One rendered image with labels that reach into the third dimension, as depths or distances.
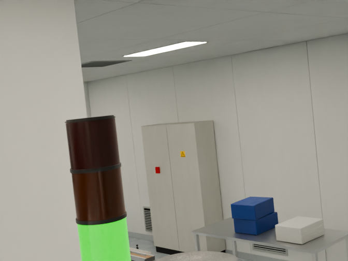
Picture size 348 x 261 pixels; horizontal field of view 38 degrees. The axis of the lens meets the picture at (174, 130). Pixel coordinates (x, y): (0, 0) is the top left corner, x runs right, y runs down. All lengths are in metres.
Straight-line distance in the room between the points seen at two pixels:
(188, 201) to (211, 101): 1.52
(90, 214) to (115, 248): 0.04
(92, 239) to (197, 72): 7.31
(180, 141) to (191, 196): 0.82
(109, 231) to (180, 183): 7.19
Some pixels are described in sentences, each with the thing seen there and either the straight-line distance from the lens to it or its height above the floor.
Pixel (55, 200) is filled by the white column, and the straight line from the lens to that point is 2.12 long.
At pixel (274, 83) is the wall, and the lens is 6.88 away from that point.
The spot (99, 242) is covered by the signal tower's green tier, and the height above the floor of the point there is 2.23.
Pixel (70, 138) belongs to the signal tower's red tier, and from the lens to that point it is 0.50.
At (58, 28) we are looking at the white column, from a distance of 2.17.
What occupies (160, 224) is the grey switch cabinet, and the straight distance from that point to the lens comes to 8.24.
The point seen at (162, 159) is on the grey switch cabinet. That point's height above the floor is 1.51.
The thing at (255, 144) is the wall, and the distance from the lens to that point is 7.16.
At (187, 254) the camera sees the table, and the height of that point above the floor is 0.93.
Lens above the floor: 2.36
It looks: 3 degrees down
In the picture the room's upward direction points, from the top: 6 degrees counter-clockwise
